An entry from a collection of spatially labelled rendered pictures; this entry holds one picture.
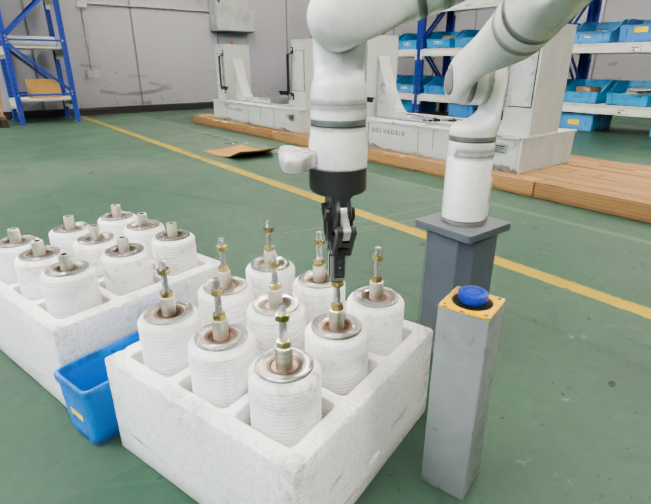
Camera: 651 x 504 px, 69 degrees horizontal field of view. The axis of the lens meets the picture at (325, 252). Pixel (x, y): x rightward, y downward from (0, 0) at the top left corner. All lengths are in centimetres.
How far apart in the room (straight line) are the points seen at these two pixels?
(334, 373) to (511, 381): 49
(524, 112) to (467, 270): 177
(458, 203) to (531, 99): 173
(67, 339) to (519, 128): 232
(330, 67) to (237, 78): 459
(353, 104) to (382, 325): 36
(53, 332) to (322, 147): 60
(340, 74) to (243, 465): 50
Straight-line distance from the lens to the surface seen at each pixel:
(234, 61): 525
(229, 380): 68
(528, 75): 269
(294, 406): 61
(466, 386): 70
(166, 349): 76
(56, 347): 98
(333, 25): 56
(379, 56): 352
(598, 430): 103
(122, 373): 81
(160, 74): 729
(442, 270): 104
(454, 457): 78
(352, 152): 58
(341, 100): 57
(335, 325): 69
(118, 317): 101
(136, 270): 104
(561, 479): 91
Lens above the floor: 61
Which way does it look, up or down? 22 degrees down
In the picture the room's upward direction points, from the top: straight up
